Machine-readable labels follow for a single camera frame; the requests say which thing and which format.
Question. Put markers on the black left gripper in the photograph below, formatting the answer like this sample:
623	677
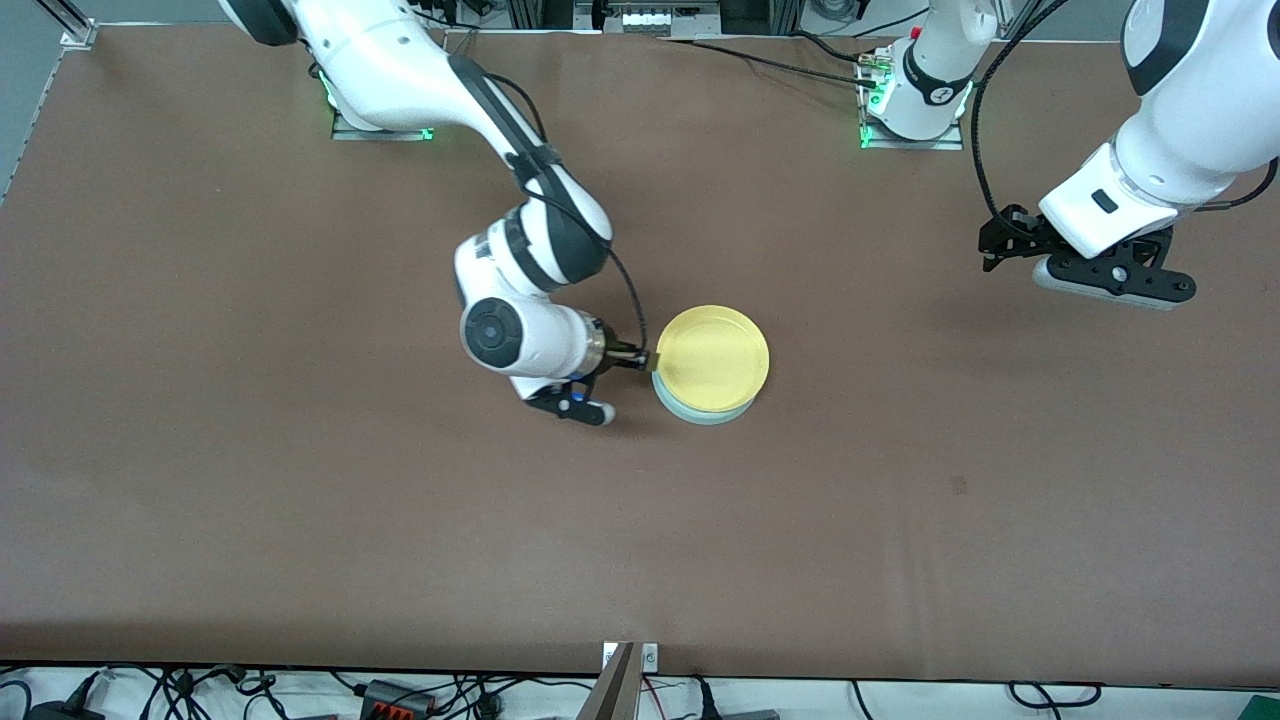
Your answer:
1010	238

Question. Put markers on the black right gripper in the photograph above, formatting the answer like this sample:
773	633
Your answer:
618	354

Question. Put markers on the yellow round plate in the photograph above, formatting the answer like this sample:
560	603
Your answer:
712	358

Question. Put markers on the light green round plate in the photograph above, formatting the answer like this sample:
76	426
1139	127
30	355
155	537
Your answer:
705	418

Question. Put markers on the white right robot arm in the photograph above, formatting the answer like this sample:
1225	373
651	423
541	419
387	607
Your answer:
540	340

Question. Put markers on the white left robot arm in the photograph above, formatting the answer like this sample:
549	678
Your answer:
1200	100

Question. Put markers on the grey control device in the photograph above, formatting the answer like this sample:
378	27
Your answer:
650	20

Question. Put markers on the red and black connector box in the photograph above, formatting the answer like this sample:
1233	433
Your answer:
395	700

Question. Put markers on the black power adapter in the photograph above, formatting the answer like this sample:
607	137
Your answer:
60	711

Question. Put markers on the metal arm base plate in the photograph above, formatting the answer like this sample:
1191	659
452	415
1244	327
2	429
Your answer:
385	132
910	143

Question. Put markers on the white stand bracket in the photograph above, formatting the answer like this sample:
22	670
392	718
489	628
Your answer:
650	657

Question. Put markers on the grey camera stand pole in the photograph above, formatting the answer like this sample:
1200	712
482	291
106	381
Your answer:
612	695

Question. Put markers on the aluminium corner bracket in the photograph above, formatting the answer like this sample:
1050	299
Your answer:
75	35

